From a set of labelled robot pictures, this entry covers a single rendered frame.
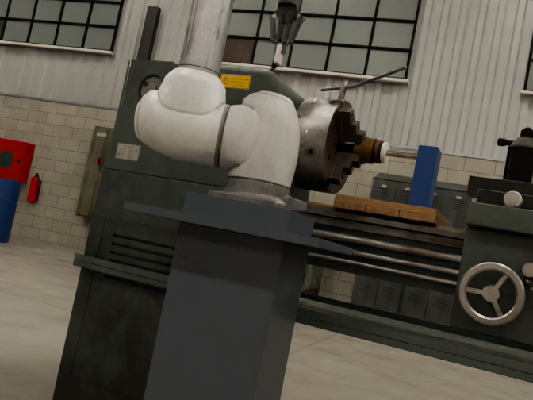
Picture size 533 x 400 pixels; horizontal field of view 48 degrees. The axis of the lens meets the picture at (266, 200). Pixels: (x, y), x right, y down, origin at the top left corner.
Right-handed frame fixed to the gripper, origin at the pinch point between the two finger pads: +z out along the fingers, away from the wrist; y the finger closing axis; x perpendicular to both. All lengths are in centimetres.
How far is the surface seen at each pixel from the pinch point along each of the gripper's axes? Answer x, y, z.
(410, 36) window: 655, -123, -269
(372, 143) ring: 8.2, 34.9, 24.9
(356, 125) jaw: 5.4, 29.5, 20.4
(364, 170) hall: 650, -152, -66
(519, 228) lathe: -18, 83, 47
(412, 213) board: -6, 54, 47
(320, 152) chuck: -2.9, 22.4, 32.0
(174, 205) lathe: -14, -19, 57
